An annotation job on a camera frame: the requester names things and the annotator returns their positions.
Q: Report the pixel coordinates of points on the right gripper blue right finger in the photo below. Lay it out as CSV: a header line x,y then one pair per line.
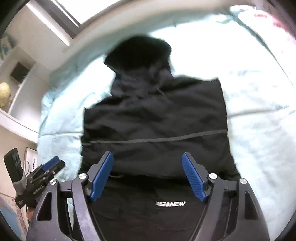
x,y
197,177

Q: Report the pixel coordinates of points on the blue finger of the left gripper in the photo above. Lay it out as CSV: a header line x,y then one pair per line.
x,y
48,165

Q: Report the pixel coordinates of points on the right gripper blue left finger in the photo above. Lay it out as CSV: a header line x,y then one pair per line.
x,y
98,175

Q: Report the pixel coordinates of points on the black hooded jacket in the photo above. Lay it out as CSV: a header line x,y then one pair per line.
x,y
149,121

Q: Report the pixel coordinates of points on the colourful floor mat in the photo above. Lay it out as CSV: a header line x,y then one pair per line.
x,y
14,217

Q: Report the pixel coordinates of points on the yellow round object on shelf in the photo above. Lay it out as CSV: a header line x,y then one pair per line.
x,y
5,93

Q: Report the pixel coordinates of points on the black box on shelf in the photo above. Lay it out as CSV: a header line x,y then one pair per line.
x,y
19,72

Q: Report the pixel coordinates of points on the light blue bed quilt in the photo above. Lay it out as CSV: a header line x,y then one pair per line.
x,y
254,59

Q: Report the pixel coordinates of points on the window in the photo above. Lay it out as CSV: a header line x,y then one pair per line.
x,y
68,18

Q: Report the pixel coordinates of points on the white wall shelf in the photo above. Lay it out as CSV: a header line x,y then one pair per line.
x,y
37,51

